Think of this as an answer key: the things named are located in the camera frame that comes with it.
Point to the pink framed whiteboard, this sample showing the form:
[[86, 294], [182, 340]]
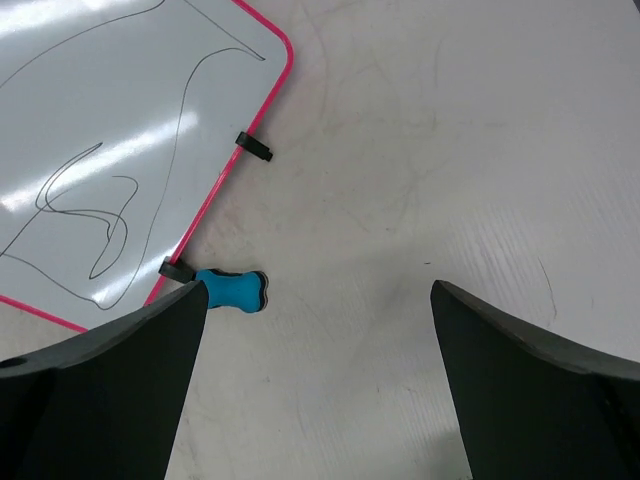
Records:
[[120, 121]]

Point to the black whiteboard clip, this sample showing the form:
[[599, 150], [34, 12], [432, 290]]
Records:
[[253, 146], [178, 270]]

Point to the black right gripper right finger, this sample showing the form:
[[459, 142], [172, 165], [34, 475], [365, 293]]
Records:
[[532, 404]]

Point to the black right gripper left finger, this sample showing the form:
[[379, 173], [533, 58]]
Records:
[[105, 404]]

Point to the black whiteboard clip lower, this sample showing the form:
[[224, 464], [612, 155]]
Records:
[[178, 270]]

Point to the black whiteboard clip upper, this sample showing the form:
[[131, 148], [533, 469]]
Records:
[[253, 146]]

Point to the blue whiteboard eraser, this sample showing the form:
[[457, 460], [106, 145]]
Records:
[[245, 291]]

